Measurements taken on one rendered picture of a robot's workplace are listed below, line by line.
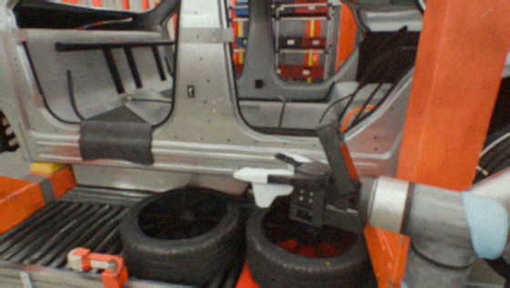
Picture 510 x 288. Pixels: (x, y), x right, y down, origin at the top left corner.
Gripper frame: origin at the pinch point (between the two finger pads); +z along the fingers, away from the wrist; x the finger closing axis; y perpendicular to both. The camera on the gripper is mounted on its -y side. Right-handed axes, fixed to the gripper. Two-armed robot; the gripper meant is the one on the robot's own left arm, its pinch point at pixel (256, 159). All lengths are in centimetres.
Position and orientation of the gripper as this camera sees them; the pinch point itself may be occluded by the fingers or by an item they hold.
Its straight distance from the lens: 53.2
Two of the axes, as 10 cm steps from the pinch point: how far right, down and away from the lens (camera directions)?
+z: -8.7, -1.7, 4.7
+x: 4.9, -1.6, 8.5
